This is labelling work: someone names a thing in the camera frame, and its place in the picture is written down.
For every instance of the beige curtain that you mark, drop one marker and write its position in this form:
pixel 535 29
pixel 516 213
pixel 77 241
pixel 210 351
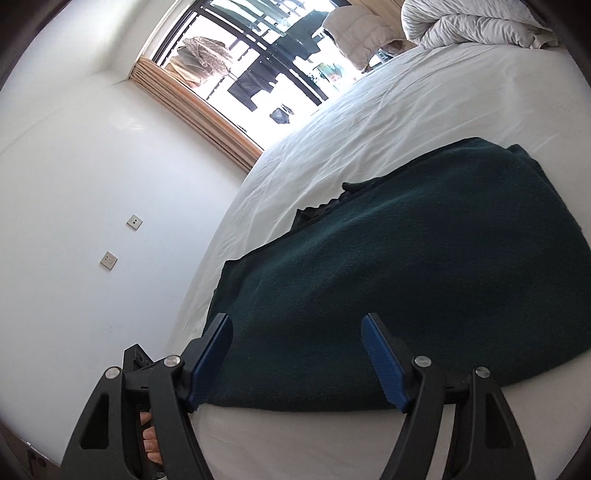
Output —
pixel 198 115

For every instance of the light grey duvet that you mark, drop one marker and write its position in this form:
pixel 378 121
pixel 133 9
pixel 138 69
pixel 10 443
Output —
pixel 471 23

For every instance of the small hanging black garment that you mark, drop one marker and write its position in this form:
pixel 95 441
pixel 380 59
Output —
pixel 281 115

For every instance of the white wall socket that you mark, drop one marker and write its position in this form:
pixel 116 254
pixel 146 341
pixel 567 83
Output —
pixel 134 222
pixel 108 261

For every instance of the black framed window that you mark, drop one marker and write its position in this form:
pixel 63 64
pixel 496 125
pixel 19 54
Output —
pixel 258 50

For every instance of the person's left hand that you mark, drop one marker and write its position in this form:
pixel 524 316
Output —
pixel 150 445

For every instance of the dark green garment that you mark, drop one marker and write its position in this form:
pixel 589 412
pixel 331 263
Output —
pixel 415 258

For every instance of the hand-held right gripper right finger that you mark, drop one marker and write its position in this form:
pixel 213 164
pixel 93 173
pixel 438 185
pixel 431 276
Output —
pixel 383 364

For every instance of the bed with white sheet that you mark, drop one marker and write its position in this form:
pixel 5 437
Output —
pixel 392 106

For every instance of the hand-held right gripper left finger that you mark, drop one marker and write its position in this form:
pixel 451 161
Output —
pixel 210 355

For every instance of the hanging brown patterned garment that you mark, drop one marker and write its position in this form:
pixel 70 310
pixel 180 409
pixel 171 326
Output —
pixel 203 57

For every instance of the hanging dark clothes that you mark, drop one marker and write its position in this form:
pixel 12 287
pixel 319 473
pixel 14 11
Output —
pixel 258 83

